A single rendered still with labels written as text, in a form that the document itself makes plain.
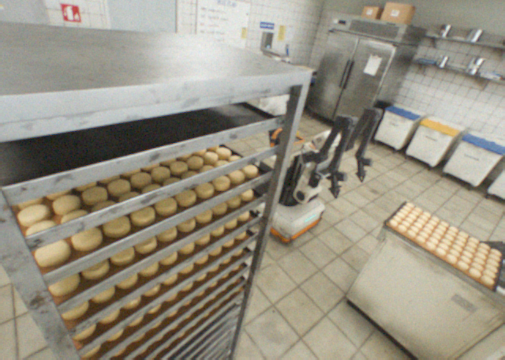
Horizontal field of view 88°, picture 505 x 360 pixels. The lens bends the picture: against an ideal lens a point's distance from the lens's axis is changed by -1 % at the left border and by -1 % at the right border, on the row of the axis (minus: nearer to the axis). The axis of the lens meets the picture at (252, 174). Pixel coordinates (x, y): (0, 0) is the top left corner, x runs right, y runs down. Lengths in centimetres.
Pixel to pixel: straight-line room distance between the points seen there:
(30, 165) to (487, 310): 204
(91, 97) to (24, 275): 27
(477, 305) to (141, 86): 195
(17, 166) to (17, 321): 198
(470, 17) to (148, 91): 570
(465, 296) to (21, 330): 268
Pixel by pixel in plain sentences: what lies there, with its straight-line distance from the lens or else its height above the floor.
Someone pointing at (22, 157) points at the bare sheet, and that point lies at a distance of 56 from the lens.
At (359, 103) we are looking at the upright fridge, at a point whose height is 70.
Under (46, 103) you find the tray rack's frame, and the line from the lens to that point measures 38.
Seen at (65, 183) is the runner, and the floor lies 168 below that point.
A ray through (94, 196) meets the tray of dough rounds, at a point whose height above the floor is 151.
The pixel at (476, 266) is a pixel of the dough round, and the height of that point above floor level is 92.
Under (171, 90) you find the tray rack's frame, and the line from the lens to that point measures 43.
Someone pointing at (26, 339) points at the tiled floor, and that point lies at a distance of 237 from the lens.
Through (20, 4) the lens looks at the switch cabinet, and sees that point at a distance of 432.
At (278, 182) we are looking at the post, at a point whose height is 149.
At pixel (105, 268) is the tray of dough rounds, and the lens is 67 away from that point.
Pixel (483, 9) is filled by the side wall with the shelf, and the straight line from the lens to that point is 589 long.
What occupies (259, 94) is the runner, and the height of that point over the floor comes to 177.
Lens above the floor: 193
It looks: 33 degrees down
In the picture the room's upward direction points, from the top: 11 degrees clockwise
